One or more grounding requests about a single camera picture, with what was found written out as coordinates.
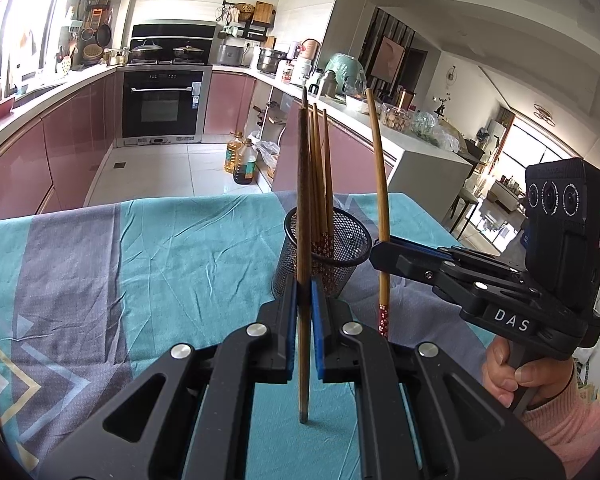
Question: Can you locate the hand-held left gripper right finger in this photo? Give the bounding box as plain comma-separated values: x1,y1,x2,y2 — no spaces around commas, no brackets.
310,277,566,480

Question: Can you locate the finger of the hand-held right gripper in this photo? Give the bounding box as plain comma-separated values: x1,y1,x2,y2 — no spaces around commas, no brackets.
386,239,524,287
369,241,464,312

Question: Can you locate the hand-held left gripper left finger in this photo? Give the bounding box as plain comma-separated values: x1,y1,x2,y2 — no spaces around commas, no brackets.
37,277,300,480

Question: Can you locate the black mesh utensil holder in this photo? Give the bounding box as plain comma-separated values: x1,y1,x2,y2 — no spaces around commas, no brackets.
271,206,373,301

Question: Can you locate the red-patterned wooden chopstick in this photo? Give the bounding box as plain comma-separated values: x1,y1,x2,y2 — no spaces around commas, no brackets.
365,88,394,339

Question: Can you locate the dark brown wooden chopstick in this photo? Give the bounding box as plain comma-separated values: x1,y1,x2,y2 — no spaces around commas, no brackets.
296,86,314,423

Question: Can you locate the person's right forearm pink sleeve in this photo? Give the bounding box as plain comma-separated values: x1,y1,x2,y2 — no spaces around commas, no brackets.
521,365,600,480

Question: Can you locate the person's right hand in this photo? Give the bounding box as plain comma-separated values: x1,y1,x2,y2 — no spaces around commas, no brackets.
481,336,576,409

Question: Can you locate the white low cabinet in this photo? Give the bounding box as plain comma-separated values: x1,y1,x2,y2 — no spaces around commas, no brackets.
487,180,524,206

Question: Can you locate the pink kitchen base cabinet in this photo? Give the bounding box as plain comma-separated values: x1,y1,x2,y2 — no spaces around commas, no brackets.
0,72,119,231
272,105,396,196
202,71,256,136

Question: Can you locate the clear bag of vegetables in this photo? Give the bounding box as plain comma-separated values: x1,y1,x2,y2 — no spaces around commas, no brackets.
411,110,464,153

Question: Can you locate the teal and grey tablecloth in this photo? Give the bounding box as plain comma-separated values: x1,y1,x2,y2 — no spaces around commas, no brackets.
0,191,492,480

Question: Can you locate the glass jar with food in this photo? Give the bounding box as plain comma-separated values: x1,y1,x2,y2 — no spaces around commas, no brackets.
382,105,412,133

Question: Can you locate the dark liquid plastic bottle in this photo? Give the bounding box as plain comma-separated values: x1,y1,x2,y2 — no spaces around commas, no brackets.
232,138,257,185

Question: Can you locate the plastic bag on floor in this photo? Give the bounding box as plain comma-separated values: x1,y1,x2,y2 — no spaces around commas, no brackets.
254,140,281,168

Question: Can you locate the yellow cooking oil bottle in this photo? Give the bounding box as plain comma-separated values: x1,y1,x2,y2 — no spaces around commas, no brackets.
224,131,244,173

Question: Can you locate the mint green appliance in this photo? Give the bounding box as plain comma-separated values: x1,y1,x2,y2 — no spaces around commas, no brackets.
325,53,367,96

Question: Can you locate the pink electric kettle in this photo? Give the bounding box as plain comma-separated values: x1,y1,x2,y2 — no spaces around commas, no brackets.
300,38,322,68

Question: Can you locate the large steel stockpot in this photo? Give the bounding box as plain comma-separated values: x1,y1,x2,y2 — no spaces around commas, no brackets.
256,47,288,74

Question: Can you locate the black built-in oven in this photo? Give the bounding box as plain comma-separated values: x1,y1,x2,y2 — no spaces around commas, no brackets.
120,66,212,142

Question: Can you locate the silver countertop appliance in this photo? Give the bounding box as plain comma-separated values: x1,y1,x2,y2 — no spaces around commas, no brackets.
216,44,246,67

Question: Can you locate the steel pot with lid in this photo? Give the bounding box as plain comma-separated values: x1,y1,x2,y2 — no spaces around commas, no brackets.
172,42,206,63

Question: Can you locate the wok with lid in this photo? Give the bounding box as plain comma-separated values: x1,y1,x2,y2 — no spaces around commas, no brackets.
130,40,165,63

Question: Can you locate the black range hood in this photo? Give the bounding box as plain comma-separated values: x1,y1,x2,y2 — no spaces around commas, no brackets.
131,23,216,41

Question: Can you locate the kitchen window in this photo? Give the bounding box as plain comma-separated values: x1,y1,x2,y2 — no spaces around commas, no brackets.
0,0,81,106

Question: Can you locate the framed wall picture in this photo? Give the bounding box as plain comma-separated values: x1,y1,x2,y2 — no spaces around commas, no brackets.
372,36,406,79

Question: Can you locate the black wall utensil rack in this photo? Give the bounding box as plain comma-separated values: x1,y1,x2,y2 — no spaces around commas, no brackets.
215,0,277,44

